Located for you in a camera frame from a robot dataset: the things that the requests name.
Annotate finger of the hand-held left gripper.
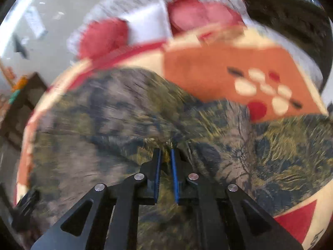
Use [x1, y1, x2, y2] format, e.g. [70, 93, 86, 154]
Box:
[12, 189, 41, 233]

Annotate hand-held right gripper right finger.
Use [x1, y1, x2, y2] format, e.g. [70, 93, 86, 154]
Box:
[170, 148, 303, 250]

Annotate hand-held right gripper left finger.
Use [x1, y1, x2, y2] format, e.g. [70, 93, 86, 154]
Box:
[31, 148, 162, 250]

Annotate olive brown patterned garment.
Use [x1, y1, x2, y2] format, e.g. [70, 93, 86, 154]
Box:
[22, 68, 329, 250]

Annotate dark wooden chair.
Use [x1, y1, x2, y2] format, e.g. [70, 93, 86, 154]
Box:
[0, 72, 49, 150]

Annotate teal box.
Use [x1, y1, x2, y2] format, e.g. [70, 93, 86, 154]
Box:
[9, 91, 22, 104]

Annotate orange cream printed blanket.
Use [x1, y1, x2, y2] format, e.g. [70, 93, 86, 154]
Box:
[16, 27, 329, 250]

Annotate red bedsheet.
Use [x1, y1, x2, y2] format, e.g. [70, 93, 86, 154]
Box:
[87, 40, 168, 67]

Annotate orange box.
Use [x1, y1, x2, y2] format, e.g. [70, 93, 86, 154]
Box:
[15, 75, 28, 89]

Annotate red pillow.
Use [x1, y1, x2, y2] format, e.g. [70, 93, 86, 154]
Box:
[77, 18, 130, 59]
[167, 0, 245, 36]

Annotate white pillow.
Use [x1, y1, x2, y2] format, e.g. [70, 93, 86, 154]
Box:
[124, 0, 173, 45]

